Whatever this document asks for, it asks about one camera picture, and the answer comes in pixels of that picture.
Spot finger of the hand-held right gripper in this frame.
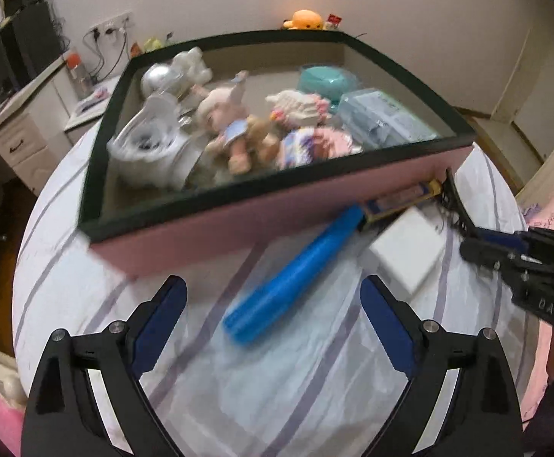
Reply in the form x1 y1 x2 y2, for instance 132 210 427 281
458 239 529 273
473 227 546 250

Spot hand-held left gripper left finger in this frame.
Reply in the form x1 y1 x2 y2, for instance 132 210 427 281
20 273 189 457

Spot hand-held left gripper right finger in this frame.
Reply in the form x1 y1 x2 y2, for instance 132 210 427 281
359 273 525 457

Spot blue cylinder tube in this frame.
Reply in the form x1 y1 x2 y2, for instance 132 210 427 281
222 204 366 346

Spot pink box with black rim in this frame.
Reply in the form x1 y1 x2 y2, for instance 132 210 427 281
78 30 476 278

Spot teal round container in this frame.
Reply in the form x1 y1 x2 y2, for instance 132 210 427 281
298 65 355 106

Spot small white box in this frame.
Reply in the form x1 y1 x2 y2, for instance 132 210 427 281
368 206 450 297

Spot blue and yellow battery pack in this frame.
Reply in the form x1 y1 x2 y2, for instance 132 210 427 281
359 178 445 225

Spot striped white tablecloth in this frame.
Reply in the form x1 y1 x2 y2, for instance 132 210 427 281
13 119 531 457

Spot cream door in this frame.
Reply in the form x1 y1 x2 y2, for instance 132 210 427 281
489 29 554 155

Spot clear plastic package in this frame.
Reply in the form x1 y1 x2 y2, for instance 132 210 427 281
338 88 443 151

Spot plush doll with pale hair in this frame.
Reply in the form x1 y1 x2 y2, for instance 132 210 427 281
195 70 281 176

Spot white nightstand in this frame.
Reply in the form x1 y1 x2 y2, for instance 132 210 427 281
63 74 126 146

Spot white desk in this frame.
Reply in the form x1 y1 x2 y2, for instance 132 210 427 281
0 54 86 197

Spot silver ball toy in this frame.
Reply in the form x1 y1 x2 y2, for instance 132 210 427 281
139 63 179 99

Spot thermos bottle with orange lid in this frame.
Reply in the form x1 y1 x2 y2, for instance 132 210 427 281
65 50 93 97

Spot white bear figure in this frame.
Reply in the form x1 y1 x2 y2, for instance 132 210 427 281
169 46 214 87

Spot snack bags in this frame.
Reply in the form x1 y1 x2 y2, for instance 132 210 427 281
131 32 174 56

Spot orange octopus plush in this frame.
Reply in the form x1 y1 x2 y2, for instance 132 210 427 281
281 9 328 31

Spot black computer tower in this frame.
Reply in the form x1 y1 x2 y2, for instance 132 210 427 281
0 0 65 85

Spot white wall power outlet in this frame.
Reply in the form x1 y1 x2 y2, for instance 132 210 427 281
84 10 135 37

